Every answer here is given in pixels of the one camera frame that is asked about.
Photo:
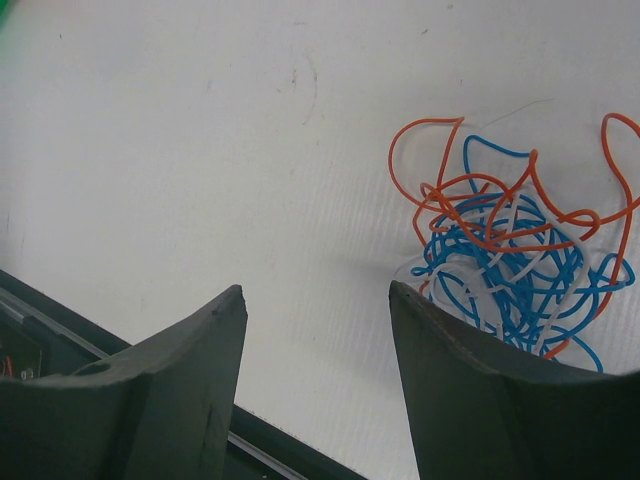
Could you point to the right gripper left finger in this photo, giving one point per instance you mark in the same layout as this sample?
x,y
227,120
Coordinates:
x,y
160,409

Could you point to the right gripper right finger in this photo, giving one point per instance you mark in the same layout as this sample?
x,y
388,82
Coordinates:
x,y
480,409

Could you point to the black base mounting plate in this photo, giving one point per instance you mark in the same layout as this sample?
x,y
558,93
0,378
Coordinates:
x,y
40,337

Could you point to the green plastic bin lower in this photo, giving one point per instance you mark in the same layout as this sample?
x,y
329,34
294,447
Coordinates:
x,y
6,7

